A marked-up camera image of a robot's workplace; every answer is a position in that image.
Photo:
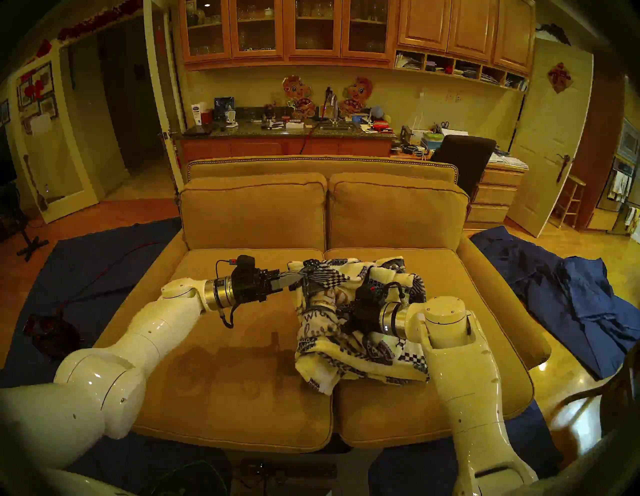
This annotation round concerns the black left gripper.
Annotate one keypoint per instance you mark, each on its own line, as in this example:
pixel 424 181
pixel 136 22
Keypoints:
pixel 250 287

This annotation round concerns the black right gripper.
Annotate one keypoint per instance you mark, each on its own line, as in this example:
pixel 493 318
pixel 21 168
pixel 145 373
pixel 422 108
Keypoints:
pixel 369 316

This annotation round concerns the printed scripture fleece blanket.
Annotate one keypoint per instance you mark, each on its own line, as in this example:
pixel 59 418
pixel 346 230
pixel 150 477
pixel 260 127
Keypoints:
pixel 325 355

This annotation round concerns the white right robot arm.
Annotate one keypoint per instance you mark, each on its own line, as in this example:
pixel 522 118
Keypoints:
pixel 465 380

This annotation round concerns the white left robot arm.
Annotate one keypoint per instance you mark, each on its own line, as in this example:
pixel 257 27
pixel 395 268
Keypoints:
pixel 100 390

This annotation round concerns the wooden counter with stone top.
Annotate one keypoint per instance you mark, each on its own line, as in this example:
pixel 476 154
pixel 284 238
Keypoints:
pixel 255 147

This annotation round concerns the white flat box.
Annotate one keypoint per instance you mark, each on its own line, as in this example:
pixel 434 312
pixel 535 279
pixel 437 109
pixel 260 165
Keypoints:
pixel 295 125

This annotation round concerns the small brown teddy bear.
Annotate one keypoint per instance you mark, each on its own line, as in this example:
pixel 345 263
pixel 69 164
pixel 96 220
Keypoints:
pixel 269 112

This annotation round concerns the wooden desk with drawers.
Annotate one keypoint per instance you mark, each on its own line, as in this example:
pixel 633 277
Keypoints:
pixel 492 195

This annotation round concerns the chrome sink faucet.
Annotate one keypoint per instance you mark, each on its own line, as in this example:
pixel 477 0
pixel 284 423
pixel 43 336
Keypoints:
pixel 334 111

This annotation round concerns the black power strip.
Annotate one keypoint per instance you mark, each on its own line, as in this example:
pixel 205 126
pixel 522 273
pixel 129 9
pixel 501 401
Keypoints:
pixel 285 471

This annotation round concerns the red toy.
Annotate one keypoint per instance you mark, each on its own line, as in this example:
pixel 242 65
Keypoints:
pixel 382 126

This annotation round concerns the red cup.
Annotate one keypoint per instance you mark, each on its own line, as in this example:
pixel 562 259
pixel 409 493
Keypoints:
pixel 206 117

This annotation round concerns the dark blue carton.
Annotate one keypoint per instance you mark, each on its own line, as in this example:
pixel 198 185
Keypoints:
pixel 224 107

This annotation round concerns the black office chair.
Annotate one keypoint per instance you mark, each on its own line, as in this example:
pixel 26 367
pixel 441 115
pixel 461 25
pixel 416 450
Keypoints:
pixel 465 157

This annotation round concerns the black desk phone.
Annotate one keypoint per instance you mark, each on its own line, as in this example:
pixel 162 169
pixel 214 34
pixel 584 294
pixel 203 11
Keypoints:
pixel 406 134

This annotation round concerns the white lotion bottle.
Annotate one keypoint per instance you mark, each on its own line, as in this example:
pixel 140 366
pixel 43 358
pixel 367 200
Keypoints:
pixel 196 115

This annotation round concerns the white wifi router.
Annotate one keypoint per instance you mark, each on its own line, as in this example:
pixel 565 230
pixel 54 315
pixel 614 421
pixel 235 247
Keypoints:
pixel 418 134

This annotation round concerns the blue plush ball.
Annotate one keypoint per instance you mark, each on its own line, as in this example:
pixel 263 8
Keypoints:
pixel 377 113

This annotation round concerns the white loose paper sheets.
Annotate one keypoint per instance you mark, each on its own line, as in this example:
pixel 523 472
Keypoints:
pixel 454 132

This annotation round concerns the crumpled dark blue cloth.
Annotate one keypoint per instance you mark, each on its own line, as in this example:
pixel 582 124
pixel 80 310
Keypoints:
pixel 575 300

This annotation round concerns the stack of papers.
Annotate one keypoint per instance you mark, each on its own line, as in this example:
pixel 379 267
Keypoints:
pixel 507 161

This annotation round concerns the white narrow open door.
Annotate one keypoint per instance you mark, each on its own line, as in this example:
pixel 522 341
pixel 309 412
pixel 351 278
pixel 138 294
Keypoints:
pixel 161 100

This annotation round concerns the cream panel door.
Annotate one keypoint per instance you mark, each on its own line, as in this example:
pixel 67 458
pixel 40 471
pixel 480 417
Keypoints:
pixel 540 160

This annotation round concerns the wooden stool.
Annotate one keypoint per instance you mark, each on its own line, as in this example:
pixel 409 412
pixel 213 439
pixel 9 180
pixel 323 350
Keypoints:
pixel 571 197

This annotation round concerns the black and red floor device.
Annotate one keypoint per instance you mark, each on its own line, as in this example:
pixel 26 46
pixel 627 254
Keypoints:
pixel 52 337

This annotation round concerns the white glass french door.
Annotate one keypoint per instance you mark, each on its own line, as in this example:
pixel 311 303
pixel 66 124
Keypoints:
pixel 57 165

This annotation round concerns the black standing fan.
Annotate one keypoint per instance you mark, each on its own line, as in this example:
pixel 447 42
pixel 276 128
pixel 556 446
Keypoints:
pixel 27 243

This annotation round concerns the hanging kitchen towels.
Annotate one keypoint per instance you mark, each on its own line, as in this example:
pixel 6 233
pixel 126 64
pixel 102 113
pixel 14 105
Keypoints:
pixel 620 185

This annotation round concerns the white paper sheet on door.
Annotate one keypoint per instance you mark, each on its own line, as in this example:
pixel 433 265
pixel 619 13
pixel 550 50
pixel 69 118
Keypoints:
pixel 41 123

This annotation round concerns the black television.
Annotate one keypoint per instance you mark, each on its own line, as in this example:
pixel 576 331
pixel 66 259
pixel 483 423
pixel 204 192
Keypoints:
pixel 6 160

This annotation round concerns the red diamond door sign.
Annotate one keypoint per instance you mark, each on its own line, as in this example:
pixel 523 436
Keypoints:
pixel 560 77

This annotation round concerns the steel microwave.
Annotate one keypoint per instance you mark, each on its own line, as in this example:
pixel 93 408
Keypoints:
pixel 629 141

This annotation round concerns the red paper door decoration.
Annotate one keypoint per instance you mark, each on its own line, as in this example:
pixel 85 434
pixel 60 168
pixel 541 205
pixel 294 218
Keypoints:
pixel 34 90

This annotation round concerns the red garland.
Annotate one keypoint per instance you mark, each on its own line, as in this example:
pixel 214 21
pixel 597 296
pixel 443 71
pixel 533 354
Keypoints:
pixel 97 21

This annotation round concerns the red hanging ornament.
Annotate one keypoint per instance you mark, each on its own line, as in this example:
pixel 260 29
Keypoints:
pixel 44 48

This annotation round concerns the dark ornament above door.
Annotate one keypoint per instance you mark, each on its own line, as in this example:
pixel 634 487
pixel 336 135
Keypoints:
pixel 552 34

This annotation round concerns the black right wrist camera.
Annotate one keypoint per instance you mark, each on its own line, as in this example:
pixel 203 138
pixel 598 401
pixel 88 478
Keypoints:
pixel 374 292

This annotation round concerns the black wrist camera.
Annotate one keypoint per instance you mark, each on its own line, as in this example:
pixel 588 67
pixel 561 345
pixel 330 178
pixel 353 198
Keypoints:
pixel 374 292
pixel 246 262

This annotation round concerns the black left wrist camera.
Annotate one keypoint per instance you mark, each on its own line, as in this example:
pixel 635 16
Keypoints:
pixel 246 262

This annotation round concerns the yellow loveseat sofa frame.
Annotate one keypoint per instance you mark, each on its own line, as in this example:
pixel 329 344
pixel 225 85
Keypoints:
pixel 325 165

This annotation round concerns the wooden wall cabinets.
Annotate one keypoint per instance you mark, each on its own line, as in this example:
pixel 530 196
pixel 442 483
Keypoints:
pixel 425 25

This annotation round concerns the steel wall oven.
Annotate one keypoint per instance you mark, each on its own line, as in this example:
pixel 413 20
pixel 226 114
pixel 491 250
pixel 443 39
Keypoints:
pixel 624 165

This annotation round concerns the framed wall picture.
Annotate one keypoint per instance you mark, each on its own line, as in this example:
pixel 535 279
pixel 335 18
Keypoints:
pixel 4 111

